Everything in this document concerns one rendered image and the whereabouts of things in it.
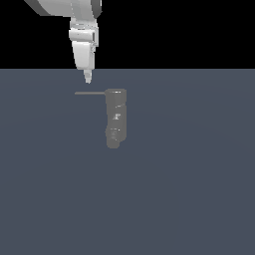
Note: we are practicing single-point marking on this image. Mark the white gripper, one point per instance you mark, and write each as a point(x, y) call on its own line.
point(82, 54)

